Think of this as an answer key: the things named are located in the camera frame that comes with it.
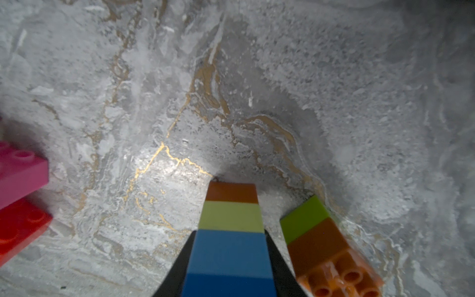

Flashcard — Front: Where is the red long lego brick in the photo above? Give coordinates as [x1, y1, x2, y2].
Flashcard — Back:
[1, 198, 53, 266]

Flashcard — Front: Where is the lime green lego brick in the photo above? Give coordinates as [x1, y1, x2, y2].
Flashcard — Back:
[280, 195, 330, 245]

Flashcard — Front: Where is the orange lego brick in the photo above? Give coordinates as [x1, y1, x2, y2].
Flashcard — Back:
[287, 218, 383, 297]

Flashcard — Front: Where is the pink lego brick on red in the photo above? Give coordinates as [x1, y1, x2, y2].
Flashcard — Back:
[1, 141, 49, 209]

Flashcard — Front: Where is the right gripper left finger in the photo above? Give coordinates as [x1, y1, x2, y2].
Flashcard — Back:
[152, 231, 196, 297]

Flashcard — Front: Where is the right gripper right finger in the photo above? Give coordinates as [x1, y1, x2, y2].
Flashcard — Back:
[265, 230, 307, 297]

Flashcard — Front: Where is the dark blue lego brick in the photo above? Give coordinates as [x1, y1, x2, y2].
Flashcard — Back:
[181, 273, 277, 297]

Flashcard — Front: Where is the light blue long lego brick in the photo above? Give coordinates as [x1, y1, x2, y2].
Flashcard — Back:
[188, 230, 273, 279]

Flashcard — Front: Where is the light green orange lego stack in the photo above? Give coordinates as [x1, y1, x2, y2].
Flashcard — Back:
[198, 181, 264, 233]

